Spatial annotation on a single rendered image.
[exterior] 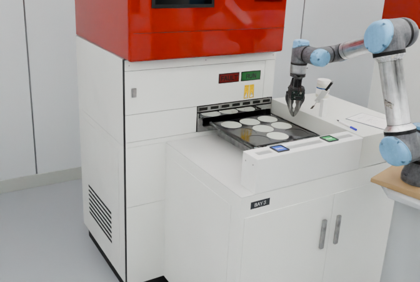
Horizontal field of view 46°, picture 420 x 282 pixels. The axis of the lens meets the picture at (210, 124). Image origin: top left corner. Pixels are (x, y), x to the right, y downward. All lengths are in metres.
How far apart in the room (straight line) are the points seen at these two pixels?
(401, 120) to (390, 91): 0.11
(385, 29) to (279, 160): 0.60
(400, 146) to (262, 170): 0.50
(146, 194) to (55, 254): 0.86
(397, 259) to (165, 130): 1.14
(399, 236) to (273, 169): 0.62
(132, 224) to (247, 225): 0.71
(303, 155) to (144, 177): 0.79
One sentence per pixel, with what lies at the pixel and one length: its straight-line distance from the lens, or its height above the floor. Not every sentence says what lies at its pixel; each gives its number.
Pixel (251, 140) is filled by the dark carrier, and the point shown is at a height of 0.90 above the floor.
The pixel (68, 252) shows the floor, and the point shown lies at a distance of 3.04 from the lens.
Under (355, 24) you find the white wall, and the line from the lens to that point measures 5.11.
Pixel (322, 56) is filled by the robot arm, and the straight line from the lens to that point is 2.16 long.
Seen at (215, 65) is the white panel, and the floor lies 1.16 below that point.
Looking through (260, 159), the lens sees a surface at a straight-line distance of 1.81.
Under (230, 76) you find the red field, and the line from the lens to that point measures 2.39.
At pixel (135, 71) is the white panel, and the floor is 1.17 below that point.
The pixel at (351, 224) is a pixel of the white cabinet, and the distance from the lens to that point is 2.32.
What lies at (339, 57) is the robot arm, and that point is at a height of 1.26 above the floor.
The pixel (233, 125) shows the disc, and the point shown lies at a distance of 2.33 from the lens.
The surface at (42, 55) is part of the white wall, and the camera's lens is 3.57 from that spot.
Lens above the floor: 1.65
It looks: 19 degrees down
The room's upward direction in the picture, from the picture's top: 3 degrees clockwise
